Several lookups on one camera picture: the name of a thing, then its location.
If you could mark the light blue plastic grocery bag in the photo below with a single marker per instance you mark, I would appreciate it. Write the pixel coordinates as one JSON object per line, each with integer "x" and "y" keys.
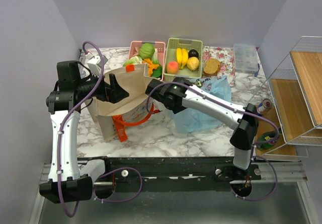
{"x": 190, "y": 120}

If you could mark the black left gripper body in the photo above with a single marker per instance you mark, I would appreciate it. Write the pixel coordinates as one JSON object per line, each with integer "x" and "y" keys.
{"x": 100, "y": 92}

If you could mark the white cauliflower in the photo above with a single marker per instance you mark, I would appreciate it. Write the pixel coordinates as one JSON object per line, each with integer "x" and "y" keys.
{"x": 133, "y": 60}

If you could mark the clear plastic organizer box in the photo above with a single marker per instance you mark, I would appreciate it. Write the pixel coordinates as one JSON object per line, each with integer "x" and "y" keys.
{"x": 245, "y": 58}

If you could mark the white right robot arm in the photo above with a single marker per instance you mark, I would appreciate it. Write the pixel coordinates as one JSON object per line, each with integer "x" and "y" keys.
{"x": 181, "y": 94}

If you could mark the green cabbage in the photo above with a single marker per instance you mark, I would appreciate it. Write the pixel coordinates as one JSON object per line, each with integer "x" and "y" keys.
{"x": 147, "y": 50}

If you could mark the green bok choy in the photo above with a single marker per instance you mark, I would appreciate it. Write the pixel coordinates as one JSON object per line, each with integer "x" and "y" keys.
{"x": 157, "y": 69}

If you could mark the green glass bottle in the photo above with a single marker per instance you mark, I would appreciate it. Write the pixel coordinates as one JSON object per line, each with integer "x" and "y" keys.
{"x": 268, "y": 140}

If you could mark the yellow orange food piece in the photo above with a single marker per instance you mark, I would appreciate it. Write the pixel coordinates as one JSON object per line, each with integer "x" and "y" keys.
{"x": 151, "y": 66}

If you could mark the beige canvas tote bag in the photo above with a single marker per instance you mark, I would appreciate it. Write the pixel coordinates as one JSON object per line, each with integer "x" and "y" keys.
{"x": 112, "y": 119}

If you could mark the silver metal can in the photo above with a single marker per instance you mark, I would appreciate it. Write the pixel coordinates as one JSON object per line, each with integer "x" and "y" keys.
{"x": 265, "y": 105}

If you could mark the floral rectangular tray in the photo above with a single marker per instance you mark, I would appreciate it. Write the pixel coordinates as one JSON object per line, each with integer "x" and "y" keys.
{"x": 226, "y": 57}

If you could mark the dark purple plum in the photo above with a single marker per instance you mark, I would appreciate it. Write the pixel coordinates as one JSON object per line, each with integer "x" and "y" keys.
{"x": 193, "y": 53}

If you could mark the yellow banana bunch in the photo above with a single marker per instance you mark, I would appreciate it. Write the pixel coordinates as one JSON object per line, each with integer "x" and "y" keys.
{"x": 182, "y": 57}

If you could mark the bread slice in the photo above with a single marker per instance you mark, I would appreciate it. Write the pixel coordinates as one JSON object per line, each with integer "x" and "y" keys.
{"x": 212, "y": 67}

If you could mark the yellow pear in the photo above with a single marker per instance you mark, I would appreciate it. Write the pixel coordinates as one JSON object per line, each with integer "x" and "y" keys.
{"x": 193, "y": 63}

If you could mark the pink plastic basket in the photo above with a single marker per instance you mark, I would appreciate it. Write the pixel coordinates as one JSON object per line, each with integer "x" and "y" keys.
{"x": 160, "y": 46}

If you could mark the white wire wooden shelf rack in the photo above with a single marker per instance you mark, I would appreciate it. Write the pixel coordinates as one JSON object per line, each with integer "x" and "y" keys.
{"x": 294, "y": 87}

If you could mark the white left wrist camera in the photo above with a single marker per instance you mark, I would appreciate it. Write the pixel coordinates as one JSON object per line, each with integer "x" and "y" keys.
{"x": 94, "y": 65}

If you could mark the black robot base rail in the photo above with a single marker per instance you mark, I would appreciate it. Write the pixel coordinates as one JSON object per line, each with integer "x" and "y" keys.
{"x": 173, "y": 174}

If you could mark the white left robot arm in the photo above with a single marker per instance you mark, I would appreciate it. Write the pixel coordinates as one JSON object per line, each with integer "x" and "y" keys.
{"x": 67, "y": 182}

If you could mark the pink orange peach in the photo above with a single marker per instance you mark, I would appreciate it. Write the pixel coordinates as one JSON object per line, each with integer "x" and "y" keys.
{"x": 172, "y": 67}

